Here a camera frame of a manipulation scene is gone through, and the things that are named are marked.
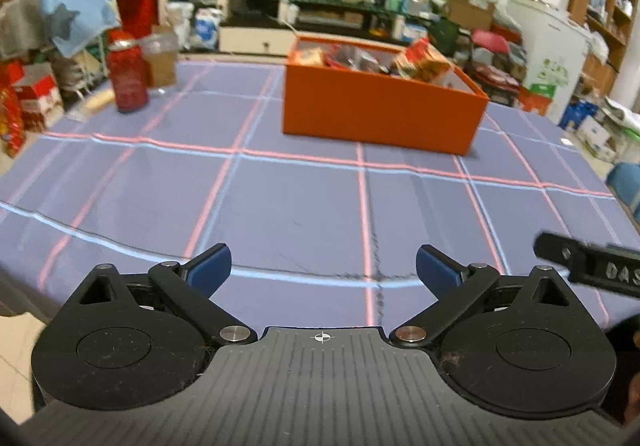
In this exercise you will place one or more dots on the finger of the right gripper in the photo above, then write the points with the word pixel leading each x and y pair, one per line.
pixel 563 251

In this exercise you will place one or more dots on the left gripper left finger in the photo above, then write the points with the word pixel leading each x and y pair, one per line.
pixel 187 289

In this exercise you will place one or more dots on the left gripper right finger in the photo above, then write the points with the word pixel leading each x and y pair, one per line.
pixel 458 289

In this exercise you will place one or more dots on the orange cardboard box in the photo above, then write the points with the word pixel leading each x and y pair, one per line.
pixel 351 105

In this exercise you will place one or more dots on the white freezer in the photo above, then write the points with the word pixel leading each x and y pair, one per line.
pixel 556 49

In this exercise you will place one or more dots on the red folding chair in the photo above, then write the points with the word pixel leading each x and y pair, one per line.
pixel 490 53

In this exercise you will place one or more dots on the clear glass jar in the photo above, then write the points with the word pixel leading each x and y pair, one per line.
pixel 160 52

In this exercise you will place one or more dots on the white tv stand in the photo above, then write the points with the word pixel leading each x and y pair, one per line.
pixel 269 27

